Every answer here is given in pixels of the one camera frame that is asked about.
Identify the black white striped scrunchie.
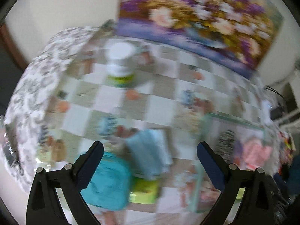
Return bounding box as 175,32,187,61
215,130,235,163

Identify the pink white checkered cloth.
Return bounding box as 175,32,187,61
243,138,273,171

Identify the floral oil painting canvas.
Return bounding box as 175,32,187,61
117,0,283,78

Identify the grey floral bedsheet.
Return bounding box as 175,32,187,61
4,26,99,193

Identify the purple baby wipes pack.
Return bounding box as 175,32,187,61
233,140,244,165

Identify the smartphone with keyring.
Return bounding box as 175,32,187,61
1,115,24,176

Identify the teal sponge block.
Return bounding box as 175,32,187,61
81,152,132,211

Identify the blue face mask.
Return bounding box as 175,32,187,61
125,129,173,180

